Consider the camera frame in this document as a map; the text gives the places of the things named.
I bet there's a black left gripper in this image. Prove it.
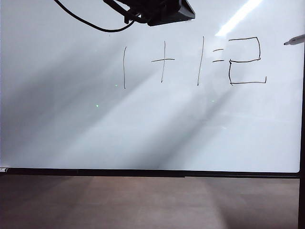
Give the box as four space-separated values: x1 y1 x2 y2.
126 0 196 27

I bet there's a white whiteboard with black writing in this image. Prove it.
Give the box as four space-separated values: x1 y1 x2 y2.
0 0 305 173

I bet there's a grey marker pen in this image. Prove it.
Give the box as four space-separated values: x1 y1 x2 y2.
283 33 305 46

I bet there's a black whiteboard bottom rail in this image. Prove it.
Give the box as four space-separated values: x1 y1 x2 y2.
0 167 301 179

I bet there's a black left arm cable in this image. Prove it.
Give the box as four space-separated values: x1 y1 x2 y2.
53 0 132 33

